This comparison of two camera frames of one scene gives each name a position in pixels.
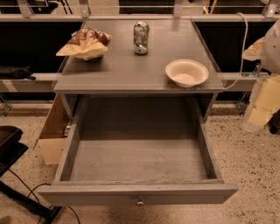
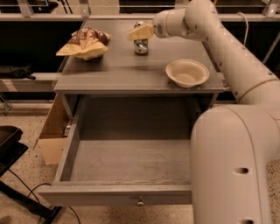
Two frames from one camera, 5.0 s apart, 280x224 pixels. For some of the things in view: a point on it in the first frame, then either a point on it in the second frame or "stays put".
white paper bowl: (186, 73) stays put
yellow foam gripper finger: (254, 52) -> (166, 24)
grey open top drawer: (138, 151) stays put
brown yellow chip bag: (87, 43) stays put
